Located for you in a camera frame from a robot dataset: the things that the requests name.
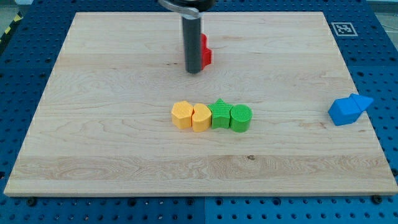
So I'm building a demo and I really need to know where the green cylinder block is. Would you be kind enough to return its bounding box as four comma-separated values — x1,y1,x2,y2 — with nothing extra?
229,105,252,133

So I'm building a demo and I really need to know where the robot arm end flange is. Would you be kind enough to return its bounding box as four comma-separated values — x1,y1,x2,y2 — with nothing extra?
157,0,216,19

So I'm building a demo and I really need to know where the black board screw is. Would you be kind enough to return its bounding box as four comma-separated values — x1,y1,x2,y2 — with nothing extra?
372,195,383,205
26,197,37,207

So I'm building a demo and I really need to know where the yellow pentagon block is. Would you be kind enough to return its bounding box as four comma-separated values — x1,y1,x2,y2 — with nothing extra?
171,101,193,129

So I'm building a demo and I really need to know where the blue triangle block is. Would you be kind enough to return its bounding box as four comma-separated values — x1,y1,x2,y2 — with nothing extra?
349,93,374,112

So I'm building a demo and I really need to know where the green star block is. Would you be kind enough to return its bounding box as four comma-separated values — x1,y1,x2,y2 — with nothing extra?
208,98,233,129

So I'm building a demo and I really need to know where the light wooden board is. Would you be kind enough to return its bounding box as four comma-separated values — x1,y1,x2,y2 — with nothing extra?
4,12,397,197

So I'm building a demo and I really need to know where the blue cube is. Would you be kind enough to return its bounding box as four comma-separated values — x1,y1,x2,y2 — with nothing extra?
328,98,363,126

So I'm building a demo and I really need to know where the red block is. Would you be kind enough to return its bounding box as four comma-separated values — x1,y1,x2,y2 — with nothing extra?
201,33,212,70

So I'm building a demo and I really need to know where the yellow heart block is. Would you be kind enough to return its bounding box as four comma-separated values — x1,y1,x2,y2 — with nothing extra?
192,103,212,132

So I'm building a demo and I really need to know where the white fiducial marker tag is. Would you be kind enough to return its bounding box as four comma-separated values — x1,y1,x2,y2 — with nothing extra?
331,22,358,37

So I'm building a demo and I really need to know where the black board screw right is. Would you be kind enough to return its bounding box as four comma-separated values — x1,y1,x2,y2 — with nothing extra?
372,195,383,205

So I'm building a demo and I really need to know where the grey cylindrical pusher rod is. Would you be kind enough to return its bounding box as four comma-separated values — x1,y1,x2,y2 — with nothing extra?
182,17,201,74

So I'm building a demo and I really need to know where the black board screw left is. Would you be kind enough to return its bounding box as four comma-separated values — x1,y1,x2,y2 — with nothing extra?
26,197,37,207

